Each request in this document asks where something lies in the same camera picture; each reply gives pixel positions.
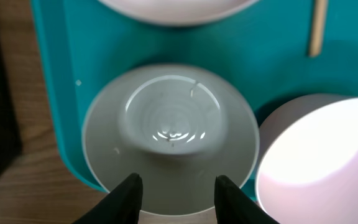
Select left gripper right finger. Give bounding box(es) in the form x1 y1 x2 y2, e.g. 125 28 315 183
214 175 278 224

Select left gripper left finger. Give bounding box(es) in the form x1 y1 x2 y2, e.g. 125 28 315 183
73 173 143 224

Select pink bowl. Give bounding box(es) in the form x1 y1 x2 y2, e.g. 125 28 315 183
255 94 358 224

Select grey bowl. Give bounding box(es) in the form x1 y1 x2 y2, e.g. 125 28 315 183
81 64 260 217

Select white round plate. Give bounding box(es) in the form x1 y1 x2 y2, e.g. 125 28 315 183
99 0 257 27

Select wooden chopstick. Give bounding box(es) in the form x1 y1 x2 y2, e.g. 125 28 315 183
308 0 328 57

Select teal plastic serving tray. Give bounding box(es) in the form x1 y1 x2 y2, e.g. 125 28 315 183
32 0 358 189

